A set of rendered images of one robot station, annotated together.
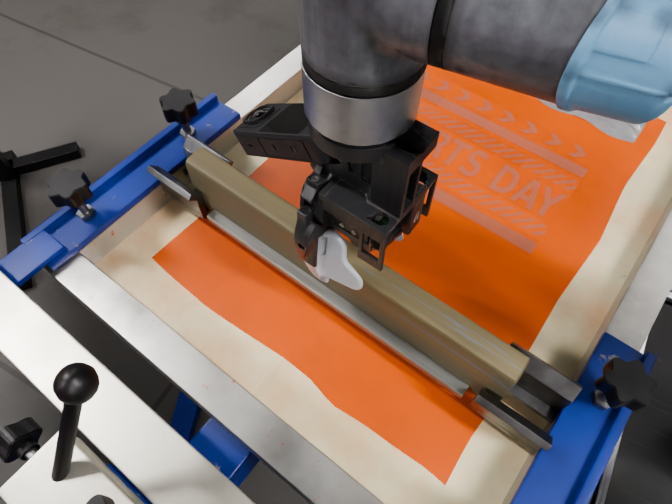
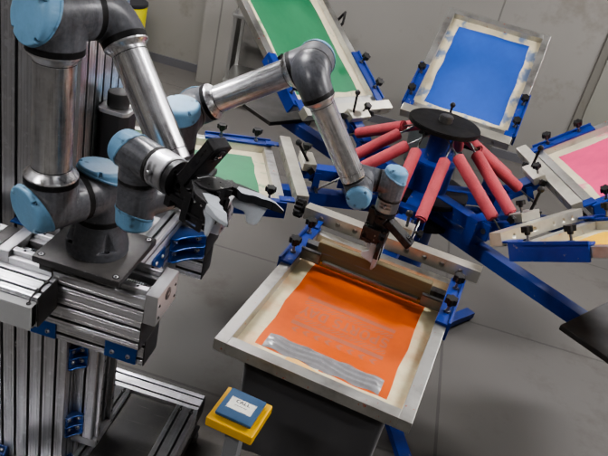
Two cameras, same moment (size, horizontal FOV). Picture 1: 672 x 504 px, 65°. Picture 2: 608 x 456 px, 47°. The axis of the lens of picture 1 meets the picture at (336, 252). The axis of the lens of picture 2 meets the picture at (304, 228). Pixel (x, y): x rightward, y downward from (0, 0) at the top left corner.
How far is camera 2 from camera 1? 2.39 m
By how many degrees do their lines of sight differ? 90
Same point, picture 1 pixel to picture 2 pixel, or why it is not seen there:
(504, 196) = (322, 312)
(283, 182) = (405, 316)
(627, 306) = (282, 271)
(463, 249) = (332, 297)
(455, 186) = (341, 315)
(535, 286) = (306, 288)
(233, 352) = not seen: hidden behind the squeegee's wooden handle
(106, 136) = not seen: outside the picture
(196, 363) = (396, 262)
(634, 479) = (146, 432)
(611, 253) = (280, 296)
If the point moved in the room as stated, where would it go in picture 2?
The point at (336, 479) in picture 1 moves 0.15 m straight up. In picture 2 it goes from (351, 245) to (361, 210)
